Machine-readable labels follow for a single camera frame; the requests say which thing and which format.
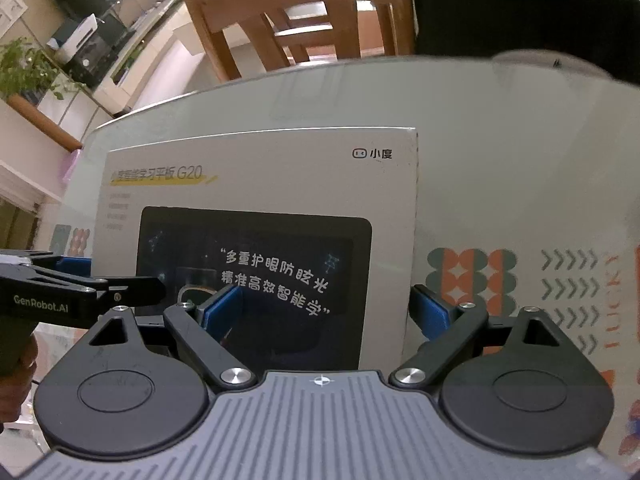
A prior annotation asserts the patterned glass-covered desktop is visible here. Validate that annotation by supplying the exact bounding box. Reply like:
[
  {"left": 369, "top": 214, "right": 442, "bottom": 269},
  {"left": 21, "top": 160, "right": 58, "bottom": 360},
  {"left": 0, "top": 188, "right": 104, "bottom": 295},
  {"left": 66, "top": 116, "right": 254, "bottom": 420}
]
[{"left": 50, "top": 52, "right": 640, "bottom": 461}]

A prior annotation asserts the white television cabinet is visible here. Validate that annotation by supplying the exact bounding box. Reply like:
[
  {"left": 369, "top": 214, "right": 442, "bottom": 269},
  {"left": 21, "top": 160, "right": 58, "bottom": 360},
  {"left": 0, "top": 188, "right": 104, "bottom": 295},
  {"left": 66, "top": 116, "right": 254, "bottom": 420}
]
[{"left": 94, "top": 0, "right": 202, "bottom": 117}]

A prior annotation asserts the black chair back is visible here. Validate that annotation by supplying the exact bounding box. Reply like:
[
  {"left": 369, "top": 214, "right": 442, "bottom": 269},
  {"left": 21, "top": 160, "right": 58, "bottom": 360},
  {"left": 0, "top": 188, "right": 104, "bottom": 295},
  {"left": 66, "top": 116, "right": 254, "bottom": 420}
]
[{"left": 410, "top": 0, "right": 640, "bottom": 86}]

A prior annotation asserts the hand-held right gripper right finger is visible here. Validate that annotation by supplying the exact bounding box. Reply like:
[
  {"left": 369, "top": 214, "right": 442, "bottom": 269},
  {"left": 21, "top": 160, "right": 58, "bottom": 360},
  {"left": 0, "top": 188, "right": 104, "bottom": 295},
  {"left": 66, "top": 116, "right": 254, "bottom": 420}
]
[{"left": 389, "top": 284, "right": 563, "bottom": 390}]

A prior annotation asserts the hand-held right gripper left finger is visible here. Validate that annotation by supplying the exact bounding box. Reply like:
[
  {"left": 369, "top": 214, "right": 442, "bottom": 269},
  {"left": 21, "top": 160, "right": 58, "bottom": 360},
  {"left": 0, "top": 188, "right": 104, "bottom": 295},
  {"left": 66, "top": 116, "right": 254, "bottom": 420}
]
[{"left": 89, "top": 284, "right": 256, "bottom": 394}]

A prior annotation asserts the framed wall picture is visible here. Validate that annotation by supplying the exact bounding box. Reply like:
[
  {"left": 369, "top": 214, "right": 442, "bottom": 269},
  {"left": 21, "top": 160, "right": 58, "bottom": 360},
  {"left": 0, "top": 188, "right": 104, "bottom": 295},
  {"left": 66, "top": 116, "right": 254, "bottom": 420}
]
[{"left": 0, "top": 0, "right": 29, "bottom": 37}]

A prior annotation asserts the person's left hand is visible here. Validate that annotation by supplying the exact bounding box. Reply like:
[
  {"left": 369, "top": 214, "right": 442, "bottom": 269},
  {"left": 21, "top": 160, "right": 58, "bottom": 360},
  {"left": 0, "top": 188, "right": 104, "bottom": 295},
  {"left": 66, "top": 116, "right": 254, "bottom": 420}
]
[{"left": 0, "top": 332, "right": 41, "bottom": 424}]

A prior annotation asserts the white printer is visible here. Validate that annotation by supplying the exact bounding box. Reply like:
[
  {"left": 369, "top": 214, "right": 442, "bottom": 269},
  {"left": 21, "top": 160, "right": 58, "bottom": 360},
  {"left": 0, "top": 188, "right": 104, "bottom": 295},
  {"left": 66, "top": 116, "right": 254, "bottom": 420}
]
[{"left": 47, "top": 15, "right": 99, "bottom": 64}]

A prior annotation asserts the white box lid tablet print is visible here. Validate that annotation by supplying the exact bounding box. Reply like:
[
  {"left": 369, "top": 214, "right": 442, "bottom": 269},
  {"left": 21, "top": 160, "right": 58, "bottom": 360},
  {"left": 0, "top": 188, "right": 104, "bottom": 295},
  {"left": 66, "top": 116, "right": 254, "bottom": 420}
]
[{"left": 92, "top": 127, "right": 420, "bottom": 369}]

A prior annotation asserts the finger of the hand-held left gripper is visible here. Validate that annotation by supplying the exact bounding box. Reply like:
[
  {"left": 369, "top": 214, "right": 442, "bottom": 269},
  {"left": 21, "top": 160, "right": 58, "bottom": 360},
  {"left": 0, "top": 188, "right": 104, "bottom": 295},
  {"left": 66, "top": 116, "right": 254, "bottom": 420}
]
[
  {"left": 20, "top": 252, "right": 94, "bottom": 277},
  {"left": 75, "top": 274, "right": 169, "bottom": 311}
]

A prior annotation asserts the green potted plant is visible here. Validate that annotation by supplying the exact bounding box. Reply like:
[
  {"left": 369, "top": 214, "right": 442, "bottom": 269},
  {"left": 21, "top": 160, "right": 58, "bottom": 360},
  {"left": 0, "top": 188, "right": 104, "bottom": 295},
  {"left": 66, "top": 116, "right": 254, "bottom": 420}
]
[{"left": 0, "top": 37, "right": 87, "bottom": 107}]

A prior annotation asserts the wooden chair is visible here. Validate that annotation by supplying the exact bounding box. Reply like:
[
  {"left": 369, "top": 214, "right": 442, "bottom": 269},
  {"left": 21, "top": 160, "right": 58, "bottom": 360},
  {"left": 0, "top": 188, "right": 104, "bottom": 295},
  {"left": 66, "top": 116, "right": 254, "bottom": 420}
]
[{"left": 184, "top": 0, "right": 417, "bottom": 82}]

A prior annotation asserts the brown wooden post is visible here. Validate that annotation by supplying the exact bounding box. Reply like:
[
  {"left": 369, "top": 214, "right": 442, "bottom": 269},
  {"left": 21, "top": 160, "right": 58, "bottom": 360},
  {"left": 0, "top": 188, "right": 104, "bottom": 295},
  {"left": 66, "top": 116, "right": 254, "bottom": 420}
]
[{"left": 0, "top": 94, "right": 84, "bottom": 152}]

